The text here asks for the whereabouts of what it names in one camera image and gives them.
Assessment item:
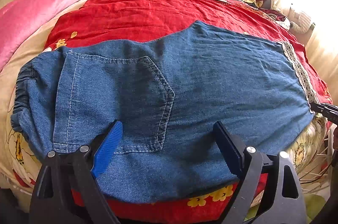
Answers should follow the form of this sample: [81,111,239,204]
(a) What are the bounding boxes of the blue denim pants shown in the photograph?
[11,21,313,203]

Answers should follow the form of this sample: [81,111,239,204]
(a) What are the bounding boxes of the floral laundry basket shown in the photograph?
[288,7,316,35]

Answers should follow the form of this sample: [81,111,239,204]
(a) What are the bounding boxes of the red floral bedspread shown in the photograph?
[45,0,332,223]

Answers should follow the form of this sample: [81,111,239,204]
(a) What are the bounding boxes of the pink quilt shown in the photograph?
[1,0,80,68]

